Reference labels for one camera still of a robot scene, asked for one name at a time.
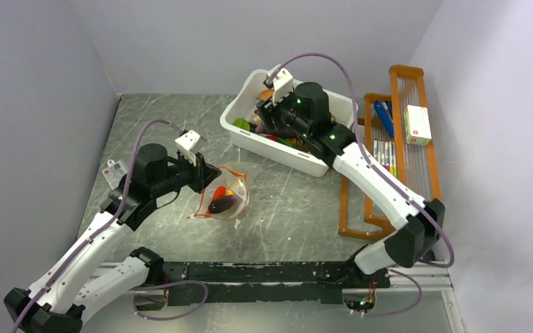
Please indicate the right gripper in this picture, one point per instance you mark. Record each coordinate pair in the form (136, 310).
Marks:
(268, 112)

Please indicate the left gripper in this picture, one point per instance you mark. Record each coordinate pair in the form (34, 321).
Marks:
(202, 174)

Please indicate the orange toy carrot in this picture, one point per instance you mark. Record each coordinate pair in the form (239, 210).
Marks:
(219, 192)

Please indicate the clear zip top bag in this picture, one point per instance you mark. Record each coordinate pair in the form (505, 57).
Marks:
(236, 177)

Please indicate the purple toy eggplant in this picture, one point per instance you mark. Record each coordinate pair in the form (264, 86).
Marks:
(222, 204)

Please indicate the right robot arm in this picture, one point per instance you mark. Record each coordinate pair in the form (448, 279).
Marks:
(416, 220)

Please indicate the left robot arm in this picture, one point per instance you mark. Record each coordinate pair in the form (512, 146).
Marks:
(64, 298)

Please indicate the white plastic food bin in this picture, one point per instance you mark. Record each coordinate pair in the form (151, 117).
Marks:
(327, 122)

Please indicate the orange toy melon slice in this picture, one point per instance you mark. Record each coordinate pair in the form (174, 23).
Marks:
(265, 95)

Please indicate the green toy lime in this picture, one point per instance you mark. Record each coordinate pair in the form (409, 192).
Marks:
(242, 123)

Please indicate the white tag card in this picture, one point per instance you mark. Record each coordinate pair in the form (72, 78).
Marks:
(114, 172)

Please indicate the set of coloured markers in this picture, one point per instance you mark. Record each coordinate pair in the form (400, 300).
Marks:
(383, 152)

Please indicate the orange wooden rack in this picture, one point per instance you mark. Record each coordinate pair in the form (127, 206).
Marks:
(415, 165)

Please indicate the white small carton box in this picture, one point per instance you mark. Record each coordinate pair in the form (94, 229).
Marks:
(417, 125)

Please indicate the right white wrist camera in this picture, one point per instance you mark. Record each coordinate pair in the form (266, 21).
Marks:
(280, 81)

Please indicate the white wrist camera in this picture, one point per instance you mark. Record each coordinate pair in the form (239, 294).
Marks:
(280, 81)
(188, 145)

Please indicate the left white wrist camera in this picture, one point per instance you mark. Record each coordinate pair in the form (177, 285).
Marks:
(188, 145)

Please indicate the blue handled tool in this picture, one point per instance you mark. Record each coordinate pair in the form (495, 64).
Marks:
(384, 112)

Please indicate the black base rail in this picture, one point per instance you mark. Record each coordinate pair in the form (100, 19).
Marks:
(216, 282)

